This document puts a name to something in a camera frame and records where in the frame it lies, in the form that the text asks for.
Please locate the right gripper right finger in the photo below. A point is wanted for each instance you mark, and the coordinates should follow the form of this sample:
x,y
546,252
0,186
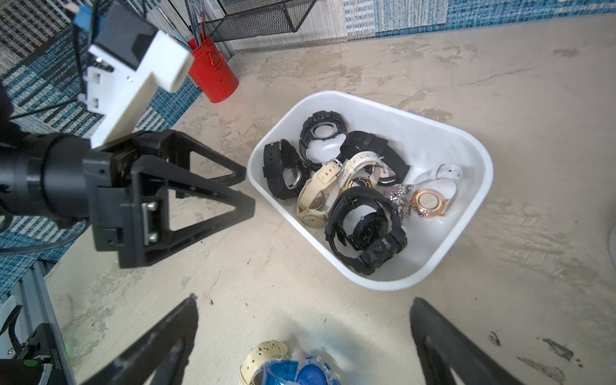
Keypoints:
x,y
446,354

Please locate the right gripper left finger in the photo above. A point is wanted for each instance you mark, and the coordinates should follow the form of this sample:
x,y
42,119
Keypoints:
x,y
161,354

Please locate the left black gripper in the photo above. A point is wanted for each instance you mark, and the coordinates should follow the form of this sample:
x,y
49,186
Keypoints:
x,y
152,195

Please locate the small black round watch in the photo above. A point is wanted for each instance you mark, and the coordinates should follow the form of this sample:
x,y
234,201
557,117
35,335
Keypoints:
x,y
376,237

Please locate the black chunky digital watch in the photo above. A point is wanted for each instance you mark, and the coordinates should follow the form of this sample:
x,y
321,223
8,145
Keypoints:
x,y
284,170

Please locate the blue transparent watch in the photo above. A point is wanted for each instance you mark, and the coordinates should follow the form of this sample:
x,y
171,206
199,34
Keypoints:
x,y
309,371

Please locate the rose gold white strap watch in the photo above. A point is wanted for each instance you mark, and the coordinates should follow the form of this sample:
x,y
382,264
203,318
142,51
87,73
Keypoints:
x,y
427,198

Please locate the silver chain pocket watch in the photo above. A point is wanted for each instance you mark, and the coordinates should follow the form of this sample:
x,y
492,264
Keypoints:
x,y
400,197

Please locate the black watch with strap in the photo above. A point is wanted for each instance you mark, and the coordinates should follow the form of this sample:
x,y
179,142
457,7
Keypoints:
x,y
358,141

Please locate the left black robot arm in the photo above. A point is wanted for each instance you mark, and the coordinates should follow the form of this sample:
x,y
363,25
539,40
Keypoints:
x,y
42,175

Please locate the white plastic storage box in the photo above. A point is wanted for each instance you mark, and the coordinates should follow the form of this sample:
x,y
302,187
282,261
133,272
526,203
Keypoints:
x,y
423,144

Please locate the red pen cup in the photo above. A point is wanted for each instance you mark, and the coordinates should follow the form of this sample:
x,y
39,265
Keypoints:
x,y
211,72

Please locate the pens in cup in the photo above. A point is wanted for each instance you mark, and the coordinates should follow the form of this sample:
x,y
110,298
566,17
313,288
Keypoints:
x,y
196,13

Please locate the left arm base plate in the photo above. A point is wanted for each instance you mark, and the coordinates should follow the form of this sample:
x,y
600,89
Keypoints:
x,y
38,363

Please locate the black wire mesh shelf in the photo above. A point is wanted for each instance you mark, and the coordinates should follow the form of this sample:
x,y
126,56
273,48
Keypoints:
x,y
249,19

